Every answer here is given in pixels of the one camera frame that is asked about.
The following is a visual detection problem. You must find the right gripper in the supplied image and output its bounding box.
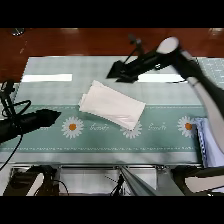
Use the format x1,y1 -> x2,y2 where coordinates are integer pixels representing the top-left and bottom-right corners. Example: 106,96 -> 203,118
106,58 -> 148,84

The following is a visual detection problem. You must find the white T-shirt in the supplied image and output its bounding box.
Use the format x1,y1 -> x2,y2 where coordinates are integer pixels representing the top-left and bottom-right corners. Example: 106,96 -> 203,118
78,79 -> 147,131

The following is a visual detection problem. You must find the light blue garment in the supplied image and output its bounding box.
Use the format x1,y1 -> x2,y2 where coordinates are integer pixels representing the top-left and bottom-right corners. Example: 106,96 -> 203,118
194,117 -> 224,168

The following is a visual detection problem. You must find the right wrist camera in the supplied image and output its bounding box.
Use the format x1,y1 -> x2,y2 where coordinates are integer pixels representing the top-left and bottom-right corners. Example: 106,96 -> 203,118
127,33 -> 145,65

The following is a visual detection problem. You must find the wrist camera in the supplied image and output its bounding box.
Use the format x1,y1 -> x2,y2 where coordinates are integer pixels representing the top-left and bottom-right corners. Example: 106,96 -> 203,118
0,79 -> 18,116
127,33 -> 145,65

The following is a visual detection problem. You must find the silver frame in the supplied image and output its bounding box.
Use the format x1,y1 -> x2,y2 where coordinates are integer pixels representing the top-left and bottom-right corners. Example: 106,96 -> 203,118
0,161 -> 224,197

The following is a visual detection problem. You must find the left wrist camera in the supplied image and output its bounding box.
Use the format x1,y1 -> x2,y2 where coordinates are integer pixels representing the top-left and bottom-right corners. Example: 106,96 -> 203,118
0,79 -> 18,116

